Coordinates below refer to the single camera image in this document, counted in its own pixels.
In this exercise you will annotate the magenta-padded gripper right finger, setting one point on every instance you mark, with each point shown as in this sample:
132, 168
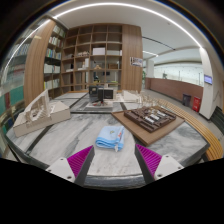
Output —
148, 160

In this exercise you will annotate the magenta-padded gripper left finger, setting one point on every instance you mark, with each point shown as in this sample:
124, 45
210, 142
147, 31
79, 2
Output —
81, 160

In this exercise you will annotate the light blue printed towel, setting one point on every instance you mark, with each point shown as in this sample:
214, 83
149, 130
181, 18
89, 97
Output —
108, 138

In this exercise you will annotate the brown architectural model on board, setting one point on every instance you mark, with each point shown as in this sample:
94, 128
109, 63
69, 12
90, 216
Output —
150, 121

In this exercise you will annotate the curved wooden slatted bench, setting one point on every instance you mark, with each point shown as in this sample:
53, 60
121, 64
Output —
203, 130

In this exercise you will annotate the small white architectural model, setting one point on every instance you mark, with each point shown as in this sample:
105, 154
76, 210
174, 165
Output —
130, 96

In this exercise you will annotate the black architectural model on base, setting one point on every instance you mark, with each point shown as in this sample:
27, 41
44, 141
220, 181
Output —
100, 95

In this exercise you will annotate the dark bin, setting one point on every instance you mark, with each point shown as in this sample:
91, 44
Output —
187, 100

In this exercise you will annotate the red bin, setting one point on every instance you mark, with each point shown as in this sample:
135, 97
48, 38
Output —
196, 104

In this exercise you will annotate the dark shelf unit with books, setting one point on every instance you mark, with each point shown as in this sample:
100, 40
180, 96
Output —
52, 66

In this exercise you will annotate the wooden grid shelf unit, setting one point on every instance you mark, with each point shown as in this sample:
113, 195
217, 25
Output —
93, 56

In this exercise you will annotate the wall poster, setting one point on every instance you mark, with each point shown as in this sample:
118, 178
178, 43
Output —
136, 61

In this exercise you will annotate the wall screen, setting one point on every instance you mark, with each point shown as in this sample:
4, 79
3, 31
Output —
208, 79

